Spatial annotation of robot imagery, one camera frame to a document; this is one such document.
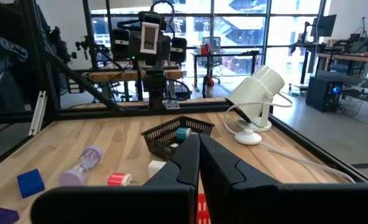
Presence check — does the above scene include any black mesh tray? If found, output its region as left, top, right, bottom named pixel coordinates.
left=140, top=115, right=215, bottom=161

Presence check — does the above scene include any white coiled lamp cable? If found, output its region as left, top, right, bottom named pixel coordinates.
left=222, top=91, right=357, bottom=184

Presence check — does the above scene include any black office desk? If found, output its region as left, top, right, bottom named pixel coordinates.
left=191, top=50, right=261, bottom=90

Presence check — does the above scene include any wooden work table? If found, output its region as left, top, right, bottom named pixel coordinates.
left=88, top=68, right=184, bottom=84
left=316, top=34, right=368, bottom=94

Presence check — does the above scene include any white cylindrical lamp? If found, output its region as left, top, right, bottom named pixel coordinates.
left=225, top=65, right=286, bottom=133

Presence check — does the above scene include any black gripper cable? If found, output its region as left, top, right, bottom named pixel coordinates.
left=150, top=0, right=176, bottom=32

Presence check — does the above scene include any black aluminium rig frame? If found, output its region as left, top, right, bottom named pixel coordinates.
left=0, top=0, right=368, bottom=184

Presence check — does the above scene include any white round cable switch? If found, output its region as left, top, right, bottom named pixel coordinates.
left=234, top=128, right=263, bottom=146

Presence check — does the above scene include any silver aluminium bar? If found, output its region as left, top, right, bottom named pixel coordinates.
left=29, top=90, right=48, bottom=137

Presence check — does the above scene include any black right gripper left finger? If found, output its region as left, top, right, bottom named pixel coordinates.
left=30, top=133, right=201, bottom=224

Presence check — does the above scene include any black monitor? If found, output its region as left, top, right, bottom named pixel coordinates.
left=310, top=14, right=337, bottom=38

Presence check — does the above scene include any red white bottle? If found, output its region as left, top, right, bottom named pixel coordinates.
left=204, top=75, right=215, bottom=99

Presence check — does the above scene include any dark purple rectangular pad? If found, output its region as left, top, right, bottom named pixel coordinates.
left=0, top=207, right=21, bottom=224

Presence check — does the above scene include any grey office chair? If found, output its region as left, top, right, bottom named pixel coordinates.
left=201, top=36, right=222, bottom=85

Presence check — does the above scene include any black monitor desk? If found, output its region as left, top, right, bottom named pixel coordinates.
left=289, top=21, right=328, bottom=94

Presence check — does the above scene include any red mesh basket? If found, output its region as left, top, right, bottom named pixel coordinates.
left=196, top=193, right=212, bottom=224

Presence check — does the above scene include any blue rectangular pad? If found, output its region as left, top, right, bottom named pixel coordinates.
left=16, top=168, right=46, bottom=199

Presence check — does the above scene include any black computer tower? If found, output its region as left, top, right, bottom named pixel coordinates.
left=305, top=76, right=344, bottom=113

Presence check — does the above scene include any red object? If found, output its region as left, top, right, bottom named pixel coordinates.
left=201, top=42, right=213, bottom=57

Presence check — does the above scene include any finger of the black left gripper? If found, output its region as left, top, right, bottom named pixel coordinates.
left=128, top=30, right=141, bottom=60
left=158, top=32, right=172, bottom=60

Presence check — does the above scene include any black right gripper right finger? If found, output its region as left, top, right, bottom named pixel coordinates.
left=199, top=133, right=368, bottom=224

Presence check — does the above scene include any lavender hourglass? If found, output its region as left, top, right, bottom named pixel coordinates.
left=58, top=144, right=105, bottom=187

